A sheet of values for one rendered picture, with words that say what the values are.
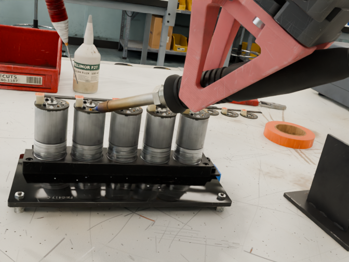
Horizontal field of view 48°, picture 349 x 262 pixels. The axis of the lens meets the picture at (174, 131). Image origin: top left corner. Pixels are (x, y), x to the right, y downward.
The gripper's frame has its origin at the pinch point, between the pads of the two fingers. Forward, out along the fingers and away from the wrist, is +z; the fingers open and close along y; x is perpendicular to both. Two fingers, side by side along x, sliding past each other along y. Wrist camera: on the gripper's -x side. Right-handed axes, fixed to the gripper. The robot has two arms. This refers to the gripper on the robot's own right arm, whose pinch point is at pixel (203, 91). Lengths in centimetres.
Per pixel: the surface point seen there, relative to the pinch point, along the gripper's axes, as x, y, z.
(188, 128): -0.6, -5.4, 5.9
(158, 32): -173, -342, 152
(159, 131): -1.8, -3.6, 6.8
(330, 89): 4, -50, 7
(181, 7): -172, -354, 119
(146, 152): -1.5, -3.4, 9.0
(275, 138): 4.2, -22.4, 8.5
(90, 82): -17.6, -17.1, 18.9
